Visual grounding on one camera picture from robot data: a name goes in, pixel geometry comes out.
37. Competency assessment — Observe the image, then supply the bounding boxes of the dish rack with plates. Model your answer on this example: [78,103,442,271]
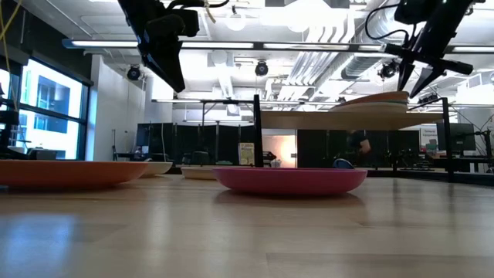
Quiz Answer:
[222,93,461,183]

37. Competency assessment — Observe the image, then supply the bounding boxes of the black equipment stand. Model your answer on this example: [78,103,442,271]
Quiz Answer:
[0,109,21,160]

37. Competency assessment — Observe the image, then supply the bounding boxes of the orange plate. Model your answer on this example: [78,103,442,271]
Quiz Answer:
[0,159,150,190]

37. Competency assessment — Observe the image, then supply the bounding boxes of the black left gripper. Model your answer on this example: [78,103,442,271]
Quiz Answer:
[117,0,187,94]

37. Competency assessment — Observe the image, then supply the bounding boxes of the thin yellow hanging cord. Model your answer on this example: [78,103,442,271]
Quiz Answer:
[0,0,23,113]

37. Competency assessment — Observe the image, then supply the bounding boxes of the white globe ceiling lamp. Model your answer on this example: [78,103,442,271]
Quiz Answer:
[225,10,249,32]

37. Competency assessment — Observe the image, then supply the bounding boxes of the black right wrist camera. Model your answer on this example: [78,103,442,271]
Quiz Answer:
[393,0,445,25]

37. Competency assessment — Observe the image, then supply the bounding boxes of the person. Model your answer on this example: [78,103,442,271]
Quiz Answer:
[346,130,374,158]

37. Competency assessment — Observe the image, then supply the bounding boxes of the dark background monitor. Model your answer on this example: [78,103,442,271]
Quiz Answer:
[435,122,478,153]

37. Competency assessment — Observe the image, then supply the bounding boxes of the black aluminium rig frame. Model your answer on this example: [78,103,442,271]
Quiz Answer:
[165,164,494,187]

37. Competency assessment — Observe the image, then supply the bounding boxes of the long ceiling light bar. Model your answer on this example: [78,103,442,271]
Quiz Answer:
[61,37,494,55]

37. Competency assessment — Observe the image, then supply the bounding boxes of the large glass window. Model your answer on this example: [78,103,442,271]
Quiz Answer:
[0,57,90,161]

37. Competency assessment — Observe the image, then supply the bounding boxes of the pink plate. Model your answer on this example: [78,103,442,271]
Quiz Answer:
[211,166,369,196]

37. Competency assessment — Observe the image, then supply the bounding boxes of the yellow poster sign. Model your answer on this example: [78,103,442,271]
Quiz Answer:
[238,142,256,167]

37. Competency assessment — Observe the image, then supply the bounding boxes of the cream plate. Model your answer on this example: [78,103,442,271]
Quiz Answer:
[139,161,174,179]
[180,165,218,181]

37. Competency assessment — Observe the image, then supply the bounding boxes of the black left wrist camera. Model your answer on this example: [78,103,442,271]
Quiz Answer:
[145,8,201,39]

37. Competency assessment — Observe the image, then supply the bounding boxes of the silver ventilation duct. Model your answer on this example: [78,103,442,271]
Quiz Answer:
[339,0,429,80]

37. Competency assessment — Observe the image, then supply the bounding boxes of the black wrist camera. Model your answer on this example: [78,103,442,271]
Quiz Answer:
[393,0,445,25]
[145,8,201,39]

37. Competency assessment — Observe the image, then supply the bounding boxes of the black partition panels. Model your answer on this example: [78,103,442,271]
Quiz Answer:
[296,128,421,169]
[135,122,259,166]

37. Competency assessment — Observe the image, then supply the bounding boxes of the blue round object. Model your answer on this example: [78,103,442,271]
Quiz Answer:
[332,158,356,170]

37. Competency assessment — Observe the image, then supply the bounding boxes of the yellow tag label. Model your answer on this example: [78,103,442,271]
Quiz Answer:
[203,1,218,24]

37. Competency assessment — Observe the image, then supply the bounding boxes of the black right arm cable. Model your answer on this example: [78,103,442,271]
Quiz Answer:
[364,2,417,49]

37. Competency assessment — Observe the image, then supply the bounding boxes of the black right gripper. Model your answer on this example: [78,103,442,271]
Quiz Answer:
[384,0,475,100]

